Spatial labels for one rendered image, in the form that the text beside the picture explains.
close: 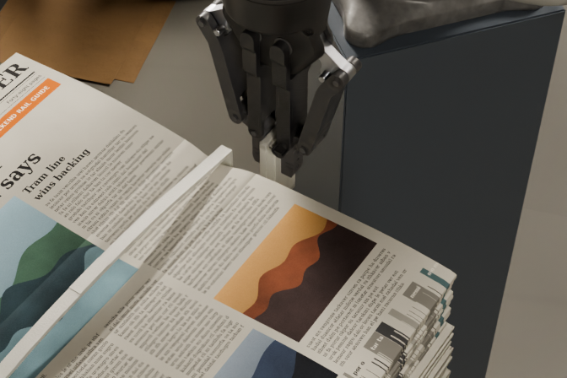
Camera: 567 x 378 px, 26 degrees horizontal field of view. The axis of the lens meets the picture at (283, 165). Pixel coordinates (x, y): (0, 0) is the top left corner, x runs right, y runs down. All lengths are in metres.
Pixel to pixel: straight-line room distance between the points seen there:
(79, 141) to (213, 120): 1.51
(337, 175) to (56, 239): 0.37
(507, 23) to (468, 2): 0.04
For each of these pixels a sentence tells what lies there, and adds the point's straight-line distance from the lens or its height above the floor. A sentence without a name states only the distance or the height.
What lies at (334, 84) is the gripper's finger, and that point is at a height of 1.09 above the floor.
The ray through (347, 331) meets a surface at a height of 1.06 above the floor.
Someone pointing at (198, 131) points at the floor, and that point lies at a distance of 2.35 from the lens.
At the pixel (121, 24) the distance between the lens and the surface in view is 2.58.
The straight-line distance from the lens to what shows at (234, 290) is 0.77.
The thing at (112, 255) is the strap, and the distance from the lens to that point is 0.78.
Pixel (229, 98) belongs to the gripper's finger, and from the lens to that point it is 0.93.
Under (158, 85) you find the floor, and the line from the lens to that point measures 2.44.
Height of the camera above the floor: 1.67
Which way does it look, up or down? 47 degrees down
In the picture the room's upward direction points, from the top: straight up
